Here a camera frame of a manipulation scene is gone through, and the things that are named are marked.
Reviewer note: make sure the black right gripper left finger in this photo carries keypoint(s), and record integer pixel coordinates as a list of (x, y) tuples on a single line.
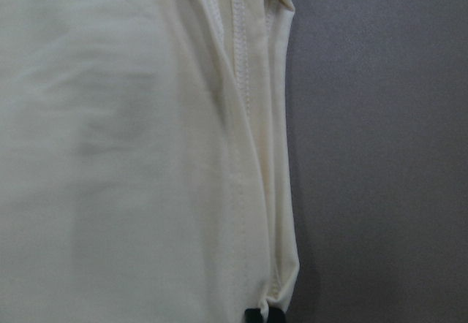
[(253, 315)]

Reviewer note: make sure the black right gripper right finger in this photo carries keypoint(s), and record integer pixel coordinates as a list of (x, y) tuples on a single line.
[(276, 314)]

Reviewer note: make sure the beige long-sleeve printed shirt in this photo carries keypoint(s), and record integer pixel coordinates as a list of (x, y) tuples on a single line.
[(144, 165)]

